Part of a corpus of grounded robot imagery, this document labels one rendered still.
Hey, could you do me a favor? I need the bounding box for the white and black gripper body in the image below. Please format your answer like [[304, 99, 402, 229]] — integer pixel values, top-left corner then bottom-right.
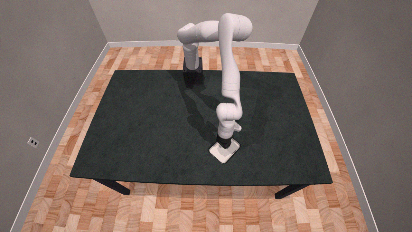
[[216, 122, 241, 149]]

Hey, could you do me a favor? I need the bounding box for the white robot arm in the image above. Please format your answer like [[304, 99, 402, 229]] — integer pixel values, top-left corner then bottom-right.
[[177, 13, 253, 133]]

